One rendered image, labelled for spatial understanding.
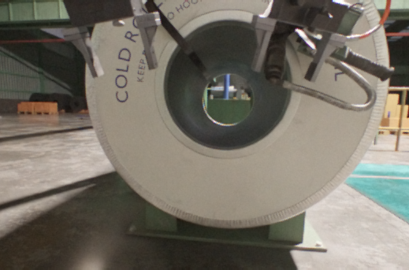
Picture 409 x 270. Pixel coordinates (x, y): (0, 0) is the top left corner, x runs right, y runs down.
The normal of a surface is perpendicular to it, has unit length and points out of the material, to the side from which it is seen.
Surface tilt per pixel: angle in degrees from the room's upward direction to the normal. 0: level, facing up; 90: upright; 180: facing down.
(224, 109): 90
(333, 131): 90
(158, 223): 90
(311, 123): 90
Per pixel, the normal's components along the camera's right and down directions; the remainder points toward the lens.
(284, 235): -0.12, 0.12
